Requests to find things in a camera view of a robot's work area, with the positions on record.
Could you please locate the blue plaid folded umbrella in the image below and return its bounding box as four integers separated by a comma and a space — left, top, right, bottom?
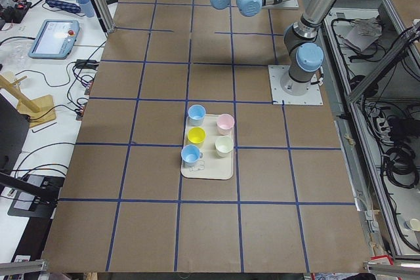
45, 0, 81, 14

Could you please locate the yellow cup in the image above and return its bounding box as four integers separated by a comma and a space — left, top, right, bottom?
187, 127, 206, 148

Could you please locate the cream plastic tray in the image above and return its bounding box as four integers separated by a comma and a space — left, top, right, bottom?
180, 114, 234, 180

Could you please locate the blue cup on desk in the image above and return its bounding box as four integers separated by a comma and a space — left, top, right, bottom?
77, 0, 95, 18

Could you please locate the pale green cup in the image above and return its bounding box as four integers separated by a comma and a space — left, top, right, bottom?
215, 136, 234, 157

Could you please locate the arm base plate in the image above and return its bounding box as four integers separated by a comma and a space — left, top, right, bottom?
263, 0, 299, 10
268, 65, 324, 106

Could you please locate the teach pendant near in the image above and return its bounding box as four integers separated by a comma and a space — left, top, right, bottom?
28, 20, 80, 60

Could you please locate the blue cup at tray edge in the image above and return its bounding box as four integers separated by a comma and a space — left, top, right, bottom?
180, 144, 201, 167

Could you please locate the wooden stand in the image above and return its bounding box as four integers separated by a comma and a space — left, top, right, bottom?
1, 75, 56, 129

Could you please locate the blue cup near pink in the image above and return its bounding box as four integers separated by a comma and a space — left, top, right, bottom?
188, 104, 206, 127

